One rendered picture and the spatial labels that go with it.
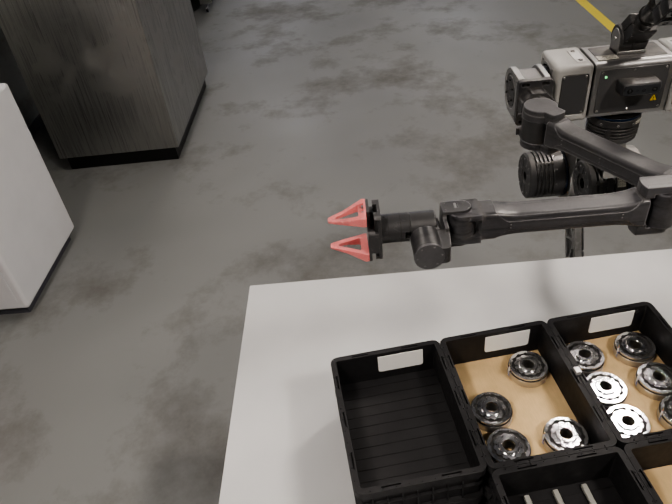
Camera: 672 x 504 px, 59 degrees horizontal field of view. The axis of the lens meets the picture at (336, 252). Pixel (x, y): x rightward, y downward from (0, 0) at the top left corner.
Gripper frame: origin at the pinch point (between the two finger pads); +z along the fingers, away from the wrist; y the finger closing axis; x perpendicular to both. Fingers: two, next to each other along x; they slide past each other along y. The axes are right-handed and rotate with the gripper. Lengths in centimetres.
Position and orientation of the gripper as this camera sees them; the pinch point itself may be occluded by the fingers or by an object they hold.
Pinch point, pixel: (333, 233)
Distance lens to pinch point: 115.8
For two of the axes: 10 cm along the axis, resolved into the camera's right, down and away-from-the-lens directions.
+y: 0.9, 7.7, 6.4
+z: -10.0, 0.9, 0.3
